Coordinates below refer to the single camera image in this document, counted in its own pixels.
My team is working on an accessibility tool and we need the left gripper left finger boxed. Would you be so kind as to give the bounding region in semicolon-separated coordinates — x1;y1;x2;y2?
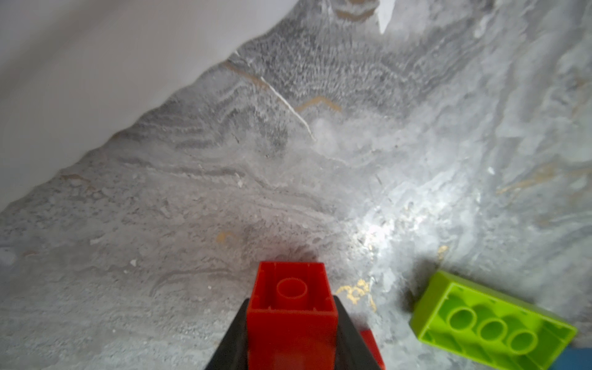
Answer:
205;299;249;370

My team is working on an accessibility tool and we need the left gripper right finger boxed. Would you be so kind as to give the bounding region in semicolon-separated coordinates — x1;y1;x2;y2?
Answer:
334;295;380;370

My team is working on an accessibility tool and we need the red square lego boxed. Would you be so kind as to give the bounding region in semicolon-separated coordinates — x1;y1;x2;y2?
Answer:
247;261;339;369
360;329;386;370

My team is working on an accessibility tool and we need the green lego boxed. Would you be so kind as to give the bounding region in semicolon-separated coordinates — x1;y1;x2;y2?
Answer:
410;271;578;369

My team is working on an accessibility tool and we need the blue lego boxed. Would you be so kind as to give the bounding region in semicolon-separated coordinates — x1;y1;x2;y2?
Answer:
549;347;592;370

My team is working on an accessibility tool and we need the left white bin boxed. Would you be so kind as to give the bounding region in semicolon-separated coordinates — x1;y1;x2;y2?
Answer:
1;1;294;207

